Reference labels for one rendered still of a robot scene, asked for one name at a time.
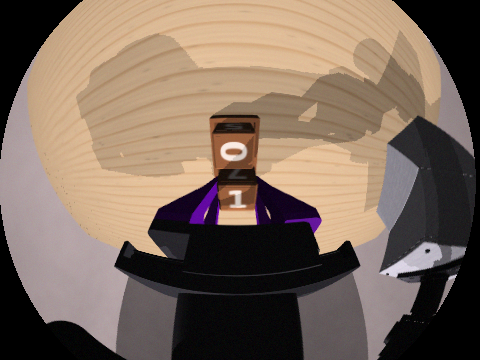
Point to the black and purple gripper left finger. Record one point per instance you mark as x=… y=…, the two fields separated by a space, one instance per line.
x=193 y=206

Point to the brown number cube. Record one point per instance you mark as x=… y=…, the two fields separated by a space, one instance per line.
x=233 y=145
x=237 y=189

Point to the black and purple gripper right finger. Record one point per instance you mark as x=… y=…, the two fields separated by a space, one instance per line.
x=283 y=208

